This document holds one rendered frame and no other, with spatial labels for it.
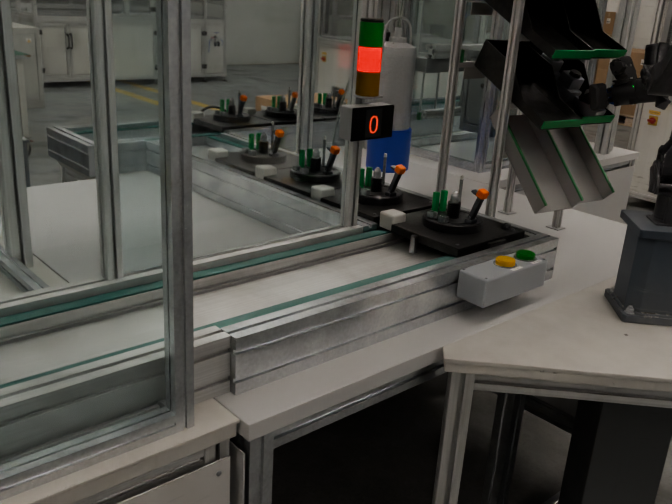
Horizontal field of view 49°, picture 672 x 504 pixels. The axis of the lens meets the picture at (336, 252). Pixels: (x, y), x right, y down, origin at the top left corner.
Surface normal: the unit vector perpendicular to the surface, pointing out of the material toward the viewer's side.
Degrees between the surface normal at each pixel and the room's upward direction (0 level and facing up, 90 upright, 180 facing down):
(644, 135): 90
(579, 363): 0
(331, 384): 0
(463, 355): 0
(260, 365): 90
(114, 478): 90
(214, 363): 90
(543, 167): 45
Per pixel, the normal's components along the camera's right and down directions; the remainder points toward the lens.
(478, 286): -0.75, 0.18
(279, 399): 0.06, -0.94
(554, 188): 0.41, -0.43
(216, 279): 0.66, 0.29
